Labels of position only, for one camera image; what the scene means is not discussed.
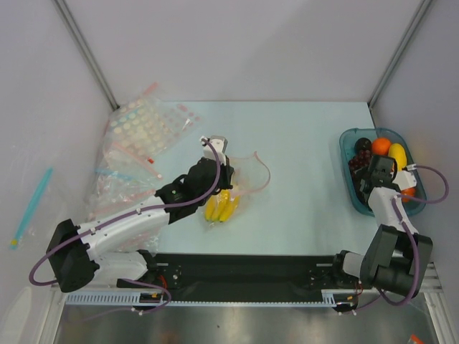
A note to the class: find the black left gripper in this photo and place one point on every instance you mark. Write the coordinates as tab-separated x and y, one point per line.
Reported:
226	170

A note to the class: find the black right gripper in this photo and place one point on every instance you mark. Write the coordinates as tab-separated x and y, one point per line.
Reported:
363	183

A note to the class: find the yellow banana bunch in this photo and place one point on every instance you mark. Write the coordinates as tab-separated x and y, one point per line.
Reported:
221	207

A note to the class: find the pink dotted zip top bag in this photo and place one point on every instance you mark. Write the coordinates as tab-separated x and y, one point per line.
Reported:
251	177

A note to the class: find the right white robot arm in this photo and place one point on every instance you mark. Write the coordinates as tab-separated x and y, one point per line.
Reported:
398	255

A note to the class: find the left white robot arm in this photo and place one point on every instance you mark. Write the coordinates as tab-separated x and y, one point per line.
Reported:
77	247

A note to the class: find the pile of zip bags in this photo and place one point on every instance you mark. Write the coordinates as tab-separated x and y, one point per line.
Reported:
136	135

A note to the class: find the purple grape bunch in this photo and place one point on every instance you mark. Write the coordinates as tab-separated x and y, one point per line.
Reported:
360	160

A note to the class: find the orange fruit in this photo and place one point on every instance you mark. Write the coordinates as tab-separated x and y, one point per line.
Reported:
381	146

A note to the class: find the yellow mango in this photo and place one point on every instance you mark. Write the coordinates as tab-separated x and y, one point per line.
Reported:
398	153

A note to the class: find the dark plum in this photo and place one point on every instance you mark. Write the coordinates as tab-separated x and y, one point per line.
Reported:
363	144

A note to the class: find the orange small pumpkin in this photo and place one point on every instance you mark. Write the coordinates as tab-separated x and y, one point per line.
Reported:
408	193

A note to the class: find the teal plastic fruit bin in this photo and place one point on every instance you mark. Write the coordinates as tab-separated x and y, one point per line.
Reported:
352	179

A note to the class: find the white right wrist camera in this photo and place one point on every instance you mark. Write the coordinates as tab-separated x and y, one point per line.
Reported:
406	178

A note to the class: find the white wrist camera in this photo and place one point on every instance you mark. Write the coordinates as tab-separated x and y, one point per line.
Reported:
214	146
406	178

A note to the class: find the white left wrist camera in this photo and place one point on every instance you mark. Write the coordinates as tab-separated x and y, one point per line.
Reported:
214	146

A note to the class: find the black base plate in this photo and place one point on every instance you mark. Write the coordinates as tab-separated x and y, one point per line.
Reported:
245	277

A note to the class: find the white slotted cable duct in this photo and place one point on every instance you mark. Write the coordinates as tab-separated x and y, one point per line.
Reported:
140	298

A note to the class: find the blue zipper bag on wall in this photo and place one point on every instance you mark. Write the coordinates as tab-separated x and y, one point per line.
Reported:
56	196

